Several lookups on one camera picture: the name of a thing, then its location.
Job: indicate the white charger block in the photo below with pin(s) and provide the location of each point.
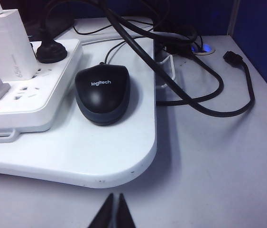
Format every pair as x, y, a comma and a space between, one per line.
5, 42

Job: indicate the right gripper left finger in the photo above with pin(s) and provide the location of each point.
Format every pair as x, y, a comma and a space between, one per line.
104, 218

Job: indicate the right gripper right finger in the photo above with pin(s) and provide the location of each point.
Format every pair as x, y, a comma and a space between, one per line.
125, 218

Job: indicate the black Logitech mouse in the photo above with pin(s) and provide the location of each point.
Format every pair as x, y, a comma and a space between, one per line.
102, 99

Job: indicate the grey partition post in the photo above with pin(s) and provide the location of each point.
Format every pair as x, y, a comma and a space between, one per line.
233, 16

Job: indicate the white power strip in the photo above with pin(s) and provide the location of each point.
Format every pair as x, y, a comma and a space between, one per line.
40, 99

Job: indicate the round desk grommet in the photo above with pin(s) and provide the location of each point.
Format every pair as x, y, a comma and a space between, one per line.
208, 50

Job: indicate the white desk riser board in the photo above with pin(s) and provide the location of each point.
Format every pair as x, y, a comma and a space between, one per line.
76, 154

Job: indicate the white metal bracket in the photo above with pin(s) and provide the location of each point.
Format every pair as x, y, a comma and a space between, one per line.
173, 71

